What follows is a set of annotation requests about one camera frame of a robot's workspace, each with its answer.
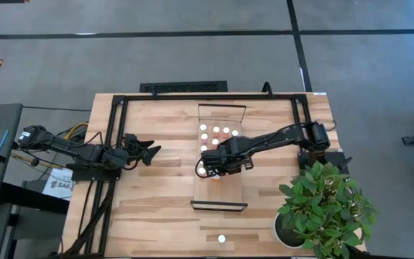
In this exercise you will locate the clear acrylic tray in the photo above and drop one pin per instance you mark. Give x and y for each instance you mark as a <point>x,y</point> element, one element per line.
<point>221,190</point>

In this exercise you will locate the large orange medicine bottle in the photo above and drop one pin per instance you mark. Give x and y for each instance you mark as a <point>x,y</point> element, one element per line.
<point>216,177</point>

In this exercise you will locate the white paper with logo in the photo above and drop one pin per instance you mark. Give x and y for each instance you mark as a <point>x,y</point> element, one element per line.
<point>59,184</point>

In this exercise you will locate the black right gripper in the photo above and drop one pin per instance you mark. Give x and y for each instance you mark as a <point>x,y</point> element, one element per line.
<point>217,162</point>

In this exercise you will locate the white plant pot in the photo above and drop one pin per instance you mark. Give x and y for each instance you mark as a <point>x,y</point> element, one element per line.
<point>286,237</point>

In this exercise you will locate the pink medicine bottle white cap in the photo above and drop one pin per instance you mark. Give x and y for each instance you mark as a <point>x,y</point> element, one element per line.
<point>204,136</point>
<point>202,171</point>

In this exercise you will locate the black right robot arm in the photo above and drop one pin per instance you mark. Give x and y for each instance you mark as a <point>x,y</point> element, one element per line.
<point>271,138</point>

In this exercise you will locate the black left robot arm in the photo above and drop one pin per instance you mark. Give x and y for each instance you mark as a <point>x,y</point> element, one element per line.
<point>67,145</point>

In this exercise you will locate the magenta medicine bottle white cap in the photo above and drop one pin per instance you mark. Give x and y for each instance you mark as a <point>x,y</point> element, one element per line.
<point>235,133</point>

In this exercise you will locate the green leafy plant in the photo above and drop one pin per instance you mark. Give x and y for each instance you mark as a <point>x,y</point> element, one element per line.
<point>322,208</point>

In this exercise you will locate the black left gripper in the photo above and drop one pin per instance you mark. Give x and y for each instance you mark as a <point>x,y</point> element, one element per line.
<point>129,153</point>

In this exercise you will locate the yellow bottle with white pills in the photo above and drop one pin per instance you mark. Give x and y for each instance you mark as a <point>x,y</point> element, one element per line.
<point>221,238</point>

